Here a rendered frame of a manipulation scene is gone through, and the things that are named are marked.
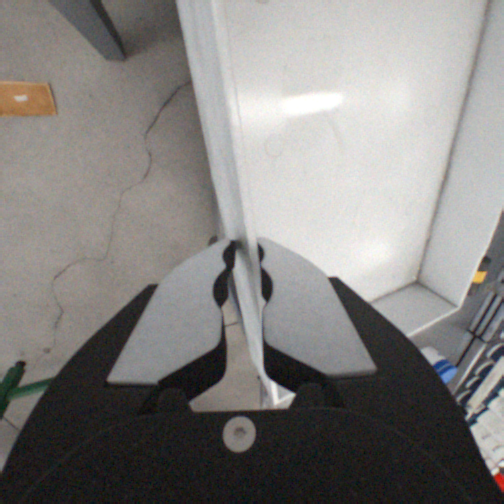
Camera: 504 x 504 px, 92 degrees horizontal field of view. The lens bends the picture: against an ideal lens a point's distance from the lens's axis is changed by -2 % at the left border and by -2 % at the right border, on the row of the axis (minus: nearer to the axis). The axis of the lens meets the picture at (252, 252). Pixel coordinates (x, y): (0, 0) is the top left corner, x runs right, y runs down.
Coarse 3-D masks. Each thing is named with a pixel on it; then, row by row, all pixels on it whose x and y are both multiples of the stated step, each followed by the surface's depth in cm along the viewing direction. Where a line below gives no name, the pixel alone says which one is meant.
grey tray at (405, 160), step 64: (192, 0) 8; (256, 0) 11; (320, 0) 12; (384, 0) 13; (448, 0) 14; (192, 64) 11; (256, 64) 12; (320, 64) 13; (384, 64) 14; (448, 64) 16; (256, 128) 13; (320, 128) 15; (384, 128) 16; (448, 128) 19; (256, 192) 15; (320, 192) 17; (384, 192) 19; (448, 192) 21; (256, 256) 12; (320, 256) 20; (384, 256) 23; (448, 256) 23; (256, 320) 15
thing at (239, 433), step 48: (144, 432) 5; (192, 432) 5; (240, 432) 5; (288, 432) 4; (336, 432) 4; (384, 432) 4; (48, 480) 4; (96, 480) 4; (144, 480) 4; (192, 480) 4; (240, 480) 4; (288, 480) 4; (336, 480) 4; (384, 480) 4; (432, 480) 4
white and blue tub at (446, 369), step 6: (426, 348) 62; (432, 348) 62; (426, 354) 61; (432, 354) 61; (438, 354) 61; (432, 360) 60; (438, 360) 59; (444, 360) 59; (438, 366) 58; (444, 366) 58; (450, 366) 58; (438, 372) 58; (444, 372) 57; (450, 372) 58; (456, 372) 59; (444, 378) 58; (450, 378) 60
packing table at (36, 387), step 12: (12, 372) 114; (24, 372) 118; (0, 384) 109; (12, 384) 110; (36, 384) 108; (48, 384) 108; (0, 396) 104; (12, 396) 105; (24, 396) 107; (0, 408) 100; (0, 420) 99
